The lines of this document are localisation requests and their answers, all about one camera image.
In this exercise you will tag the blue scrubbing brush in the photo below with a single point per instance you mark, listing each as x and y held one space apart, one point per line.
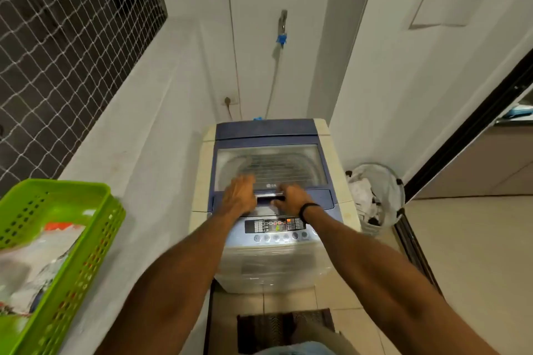
518 111

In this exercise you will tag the person's left hand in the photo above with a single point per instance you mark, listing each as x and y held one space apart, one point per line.
239 198

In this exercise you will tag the white and blue washing machine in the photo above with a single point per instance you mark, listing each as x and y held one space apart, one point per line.
270 267

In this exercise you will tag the white mesh laundry basket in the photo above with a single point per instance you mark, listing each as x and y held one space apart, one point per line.
391 192

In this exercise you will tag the white window safety net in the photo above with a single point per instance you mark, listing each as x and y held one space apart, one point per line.
62 55

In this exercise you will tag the person's right forearm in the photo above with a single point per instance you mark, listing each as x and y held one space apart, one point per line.
374 275

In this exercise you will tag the green plastic basket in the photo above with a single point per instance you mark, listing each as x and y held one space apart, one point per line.
71 284

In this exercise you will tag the metal water tap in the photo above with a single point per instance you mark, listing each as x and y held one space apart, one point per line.
283 20

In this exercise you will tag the person's left forearm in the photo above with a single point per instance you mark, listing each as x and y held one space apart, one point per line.
175 275

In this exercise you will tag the beige kitchen cabinet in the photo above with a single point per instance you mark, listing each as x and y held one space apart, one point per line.
479 167

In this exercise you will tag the colourful printed shirt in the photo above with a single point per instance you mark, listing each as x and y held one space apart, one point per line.
291 349

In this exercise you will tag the black sliding door frame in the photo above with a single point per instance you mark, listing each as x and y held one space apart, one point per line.
470 128

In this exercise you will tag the detergent powder packet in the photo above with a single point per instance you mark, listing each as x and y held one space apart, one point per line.
37 255

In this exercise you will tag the stainless steel sink counter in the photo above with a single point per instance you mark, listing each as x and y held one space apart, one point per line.
516 121

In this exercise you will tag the dark patterned floor mat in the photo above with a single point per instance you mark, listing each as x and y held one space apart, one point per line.
266 329

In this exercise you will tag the white wall socket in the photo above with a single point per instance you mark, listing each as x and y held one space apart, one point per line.
233 100

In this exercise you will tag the black wristband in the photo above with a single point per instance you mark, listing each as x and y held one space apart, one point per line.
306 209

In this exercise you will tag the person's right hand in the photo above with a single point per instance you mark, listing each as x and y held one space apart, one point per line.
295 201

